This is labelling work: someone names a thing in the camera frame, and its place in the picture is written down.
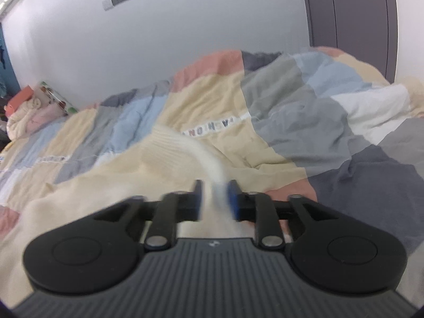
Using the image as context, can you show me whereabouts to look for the grey door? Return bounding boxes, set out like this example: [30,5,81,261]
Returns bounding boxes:
[300,0,398,84]

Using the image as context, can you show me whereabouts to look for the pastel patchwork quilt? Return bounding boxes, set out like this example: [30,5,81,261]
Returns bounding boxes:
[0,47,424,305]

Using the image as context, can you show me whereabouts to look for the cream sweater with blue stripes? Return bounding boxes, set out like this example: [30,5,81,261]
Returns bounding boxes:
[0,124,292,308]

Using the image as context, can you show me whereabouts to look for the patterned pillow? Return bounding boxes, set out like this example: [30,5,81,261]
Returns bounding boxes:
[39,80,79,115]

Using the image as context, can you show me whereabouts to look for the blue curtain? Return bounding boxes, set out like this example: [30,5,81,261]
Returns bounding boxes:
[0,23,19,99]

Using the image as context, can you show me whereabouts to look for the orange box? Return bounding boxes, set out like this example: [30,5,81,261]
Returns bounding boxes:
[8,86,34,115]

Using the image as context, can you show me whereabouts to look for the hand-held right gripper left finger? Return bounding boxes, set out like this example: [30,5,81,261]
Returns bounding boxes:
[94,179,203,250]

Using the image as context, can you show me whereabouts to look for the cream duvet pile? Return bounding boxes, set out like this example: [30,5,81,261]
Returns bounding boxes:
[6,98,43,140]

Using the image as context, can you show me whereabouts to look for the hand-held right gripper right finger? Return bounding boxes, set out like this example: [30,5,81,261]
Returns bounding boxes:
[227,179,335,250]

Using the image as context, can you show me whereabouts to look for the pink blanket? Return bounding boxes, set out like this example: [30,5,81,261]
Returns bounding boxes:
[28,104,67,134]

